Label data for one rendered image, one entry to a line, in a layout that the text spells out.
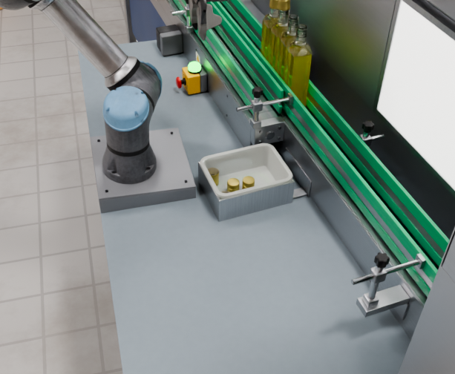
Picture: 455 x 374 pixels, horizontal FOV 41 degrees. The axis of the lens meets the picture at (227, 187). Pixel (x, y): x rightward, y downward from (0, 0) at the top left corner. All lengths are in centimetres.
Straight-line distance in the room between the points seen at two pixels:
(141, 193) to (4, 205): 134
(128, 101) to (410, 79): 70
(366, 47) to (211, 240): 65
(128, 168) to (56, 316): 94
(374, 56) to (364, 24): 9
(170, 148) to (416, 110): 71
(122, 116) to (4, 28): 281
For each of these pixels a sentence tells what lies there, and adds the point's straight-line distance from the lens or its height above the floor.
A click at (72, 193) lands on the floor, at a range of 290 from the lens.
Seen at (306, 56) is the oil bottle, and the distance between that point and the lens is 173.
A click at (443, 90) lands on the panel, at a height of 118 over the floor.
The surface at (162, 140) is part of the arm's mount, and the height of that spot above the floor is 80.
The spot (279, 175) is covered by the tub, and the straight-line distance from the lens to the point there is 172.
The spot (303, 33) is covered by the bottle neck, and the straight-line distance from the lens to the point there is 171.
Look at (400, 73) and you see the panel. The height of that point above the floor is 114.
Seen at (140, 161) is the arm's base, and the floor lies 86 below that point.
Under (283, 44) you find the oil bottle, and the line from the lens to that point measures 177.
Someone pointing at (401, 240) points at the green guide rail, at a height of 94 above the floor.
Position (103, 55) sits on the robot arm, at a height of 110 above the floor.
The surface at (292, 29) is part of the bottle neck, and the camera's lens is 176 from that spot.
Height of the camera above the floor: 193
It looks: 43 degrees down
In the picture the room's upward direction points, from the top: 1 degrees clockwise
